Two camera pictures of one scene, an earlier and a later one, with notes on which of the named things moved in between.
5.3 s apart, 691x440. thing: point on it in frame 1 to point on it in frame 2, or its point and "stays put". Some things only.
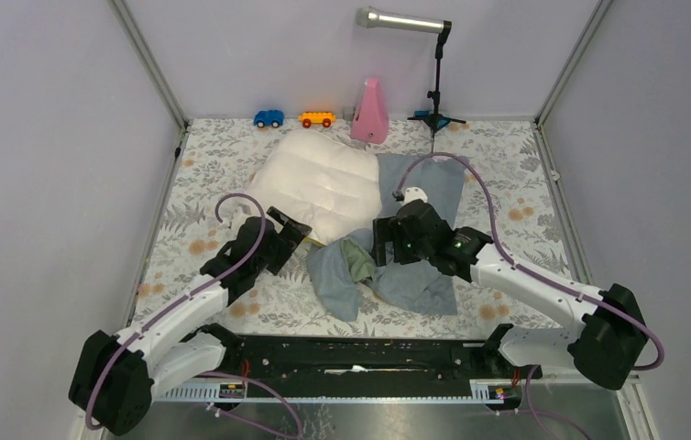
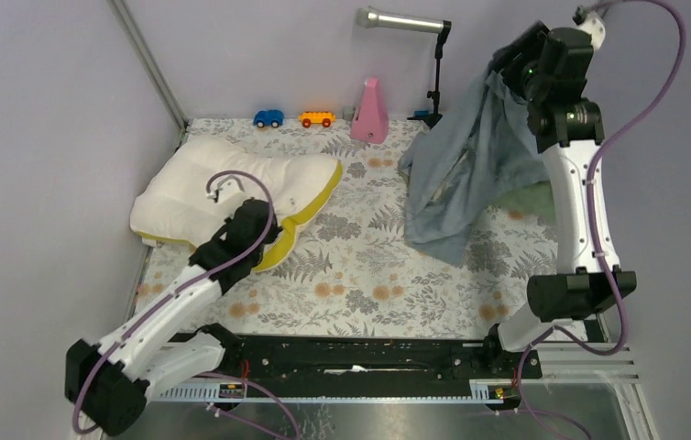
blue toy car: x=268 y=117 stays put
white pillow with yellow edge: x=328 y=186 to x=172 y=203
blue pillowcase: x=343 y=268 to x=487 y=145
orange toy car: x=309 y=117 stays put
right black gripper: x=389 y=230 to x=529 y=44
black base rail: x=356 y=361 stays put
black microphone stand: x=437 y=121 stays put
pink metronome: x=370 y=121 stays put
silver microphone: x=369 y=17 stays put
